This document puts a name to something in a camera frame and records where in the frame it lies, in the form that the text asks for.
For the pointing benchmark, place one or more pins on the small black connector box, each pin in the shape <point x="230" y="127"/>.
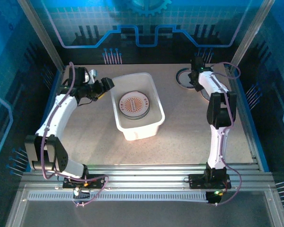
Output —
<point x="80" y="195"/>
<point x="214" y="197"/>

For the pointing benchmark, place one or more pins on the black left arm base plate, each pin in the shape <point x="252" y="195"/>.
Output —
<point x="94" y="180"/>

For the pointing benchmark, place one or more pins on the aluminium rail frame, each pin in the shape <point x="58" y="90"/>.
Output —
<point x="144" y="175"/>

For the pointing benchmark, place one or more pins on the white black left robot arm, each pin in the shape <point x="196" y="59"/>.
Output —
<point x="59" y="113"/>

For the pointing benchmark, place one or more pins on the white plastic bin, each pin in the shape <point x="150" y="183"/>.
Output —
<point x="137" y="132"/>

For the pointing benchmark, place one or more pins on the aluminium frame post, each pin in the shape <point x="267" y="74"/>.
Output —
<point x="41" y="35"/>
<point x="251" y="35"/>

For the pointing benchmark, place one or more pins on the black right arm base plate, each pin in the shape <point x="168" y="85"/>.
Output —
<point x="196" y="180"/>

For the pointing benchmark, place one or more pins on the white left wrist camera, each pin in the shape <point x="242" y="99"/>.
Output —
<point x="92" y="73"/>

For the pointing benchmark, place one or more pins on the wide green rim plate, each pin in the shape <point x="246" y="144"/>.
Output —
<point x="183" y="79"/>

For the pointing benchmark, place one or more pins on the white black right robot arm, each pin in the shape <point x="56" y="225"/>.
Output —
<point x="217" y="146"/>

